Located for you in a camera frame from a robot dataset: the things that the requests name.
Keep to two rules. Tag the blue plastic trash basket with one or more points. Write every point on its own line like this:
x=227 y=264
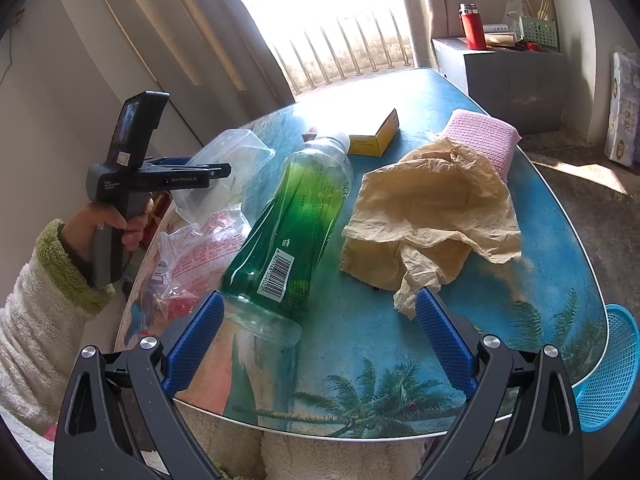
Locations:
x=602 y=396

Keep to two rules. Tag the window railing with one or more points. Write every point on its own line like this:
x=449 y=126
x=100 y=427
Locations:
x=342 y=49

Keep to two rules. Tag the clear plastic food container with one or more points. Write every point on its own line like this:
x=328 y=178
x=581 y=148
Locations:
x=233 y=158

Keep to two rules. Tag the left fuzzy white green sleeve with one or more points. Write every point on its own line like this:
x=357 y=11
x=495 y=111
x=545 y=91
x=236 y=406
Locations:
x=41 y=327

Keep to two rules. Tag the beige curtain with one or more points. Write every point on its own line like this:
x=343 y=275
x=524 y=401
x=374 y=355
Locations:
x=208 y=54

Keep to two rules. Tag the green plastic basket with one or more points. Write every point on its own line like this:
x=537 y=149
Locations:
x=542 y=32

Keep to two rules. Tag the clear red printed plastic bag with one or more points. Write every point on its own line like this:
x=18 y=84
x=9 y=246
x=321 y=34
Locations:
x=190 y=263

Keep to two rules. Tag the person's left hand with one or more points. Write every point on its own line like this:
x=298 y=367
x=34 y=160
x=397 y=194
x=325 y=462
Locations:
x=77 y=232

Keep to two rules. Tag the brown paper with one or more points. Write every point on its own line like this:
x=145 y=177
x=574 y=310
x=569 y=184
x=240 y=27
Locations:
x=415 y=222

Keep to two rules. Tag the tissue paper package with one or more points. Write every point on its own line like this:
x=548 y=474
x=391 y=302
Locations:
x=622 y=139

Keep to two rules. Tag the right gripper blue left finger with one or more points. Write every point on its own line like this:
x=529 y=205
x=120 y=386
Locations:
x=94 y=439

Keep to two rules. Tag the grey cabinet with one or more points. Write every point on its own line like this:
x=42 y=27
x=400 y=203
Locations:
x=526 y=88

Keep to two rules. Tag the red thermos bottle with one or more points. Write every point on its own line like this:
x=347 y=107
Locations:
x=472 y=26

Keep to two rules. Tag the green plastic bottle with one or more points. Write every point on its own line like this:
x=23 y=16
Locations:
x=267 y=285

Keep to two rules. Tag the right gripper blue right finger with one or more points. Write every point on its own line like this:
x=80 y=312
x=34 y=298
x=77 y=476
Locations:
x=543 y=439

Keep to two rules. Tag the yellow small box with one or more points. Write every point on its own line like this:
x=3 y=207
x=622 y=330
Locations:
x=371 y=134

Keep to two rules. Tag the pink cloth sponge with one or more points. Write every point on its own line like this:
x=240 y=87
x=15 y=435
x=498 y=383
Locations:
x=492 y=137

